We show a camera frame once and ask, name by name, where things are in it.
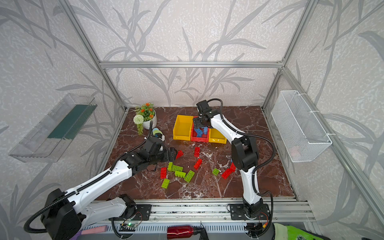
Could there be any red brick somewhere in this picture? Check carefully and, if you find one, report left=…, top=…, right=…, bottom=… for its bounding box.
left=221, top=169, right=233, bottom=180
left=176, top=151, right=184, bottom=159
left=161, top=168, right=168, bottom=180
left=194, top=159, right=203, bottom=170
left=230, top=163, right=236, bottom=173
left=194, top=147, right=200, bottom=158

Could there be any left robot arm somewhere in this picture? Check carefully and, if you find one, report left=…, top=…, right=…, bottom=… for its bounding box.
left=23, top=136, right=178, bottom=240

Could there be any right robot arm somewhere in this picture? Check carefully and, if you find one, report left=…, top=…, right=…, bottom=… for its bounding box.
left=194, top=98, right=277, bottom=218

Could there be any green brick upright small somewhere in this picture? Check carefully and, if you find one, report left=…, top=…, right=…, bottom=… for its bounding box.
left=168, top=162, right=173, bottom=172

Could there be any green brick wide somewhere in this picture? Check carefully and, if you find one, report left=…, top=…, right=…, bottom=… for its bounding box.
left=171, top=165, right=183, bottom=172

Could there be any right yellow bin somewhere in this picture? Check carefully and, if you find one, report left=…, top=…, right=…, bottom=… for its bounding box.
left=209, top=129, right=227, bottom=144

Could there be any yellow bin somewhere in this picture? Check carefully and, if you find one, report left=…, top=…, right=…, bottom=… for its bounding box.
left=173, top=115, right=194, bottom=141
left=209, top=129, right=227, bottom=144

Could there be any green brick toothed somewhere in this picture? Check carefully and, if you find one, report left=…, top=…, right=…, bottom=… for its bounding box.
left=175, top=171, right=186, bottom=178

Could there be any red bin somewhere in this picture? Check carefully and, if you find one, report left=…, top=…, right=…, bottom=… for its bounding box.
left=191, top=122, right=210, bottom=143

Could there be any left yellow bin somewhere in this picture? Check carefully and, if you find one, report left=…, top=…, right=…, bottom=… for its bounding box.
left=173, top=115, right=194, bottom=141

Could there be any light blue garden trowel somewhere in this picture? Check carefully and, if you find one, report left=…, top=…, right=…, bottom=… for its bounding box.
left=152, top=128, right=162, bottom=135

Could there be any green brick diagonal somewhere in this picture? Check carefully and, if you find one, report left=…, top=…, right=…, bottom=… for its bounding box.
left=184, top=170, right=195, bottom=183

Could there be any green brick lower left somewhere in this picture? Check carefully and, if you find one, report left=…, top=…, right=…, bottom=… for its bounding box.
left=162, top=179, right=170, bottom=189

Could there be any potted plant white pot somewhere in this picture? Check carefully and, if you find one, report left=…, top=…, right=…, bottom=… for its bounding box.
left=133, top=103, right=157, bottom=135

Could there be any red metal bottle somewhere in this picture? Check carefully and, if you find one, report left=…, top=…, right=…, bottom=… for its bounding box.
left=167, top=226, right=202, bottom=240

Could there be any electronics board with led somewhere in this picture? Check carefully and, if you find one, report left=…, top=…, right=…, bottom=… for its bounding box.
left=119, top=223, right=138, bottom=233

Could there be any green white object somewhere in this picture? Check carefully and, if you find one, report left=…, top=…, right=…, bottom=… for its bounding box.
left=274, top=223, right=329, bottom=240

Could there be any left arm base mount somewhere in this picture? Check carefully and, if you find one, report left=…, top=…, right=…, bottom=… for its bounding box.
left=126, top=204, right=152, bottom=221

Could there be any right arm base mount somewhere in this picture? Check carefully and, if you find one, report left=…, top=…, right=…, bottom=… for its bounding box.
left=228, top=201, right=270, bottom=221

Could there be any purple tool pink handle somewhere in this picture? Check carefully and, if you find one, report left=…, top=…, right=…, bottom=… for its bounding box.
left=71, top=225, right=108, bottom=240

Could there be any white wire basket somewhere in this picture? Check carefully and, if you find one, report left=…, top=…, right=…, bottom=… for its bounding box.
left=271, top=90, right=332, bottom=163

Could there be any clear plastic wall shelf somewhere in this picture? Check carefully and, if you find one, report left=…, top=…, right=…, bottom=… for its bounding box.
left=9, top=94, right=97, bottom=163

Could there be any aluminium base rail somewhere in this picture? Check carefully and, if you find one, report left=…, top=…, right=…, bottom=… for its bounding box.
left=135, top=197, right=316, bottom=223

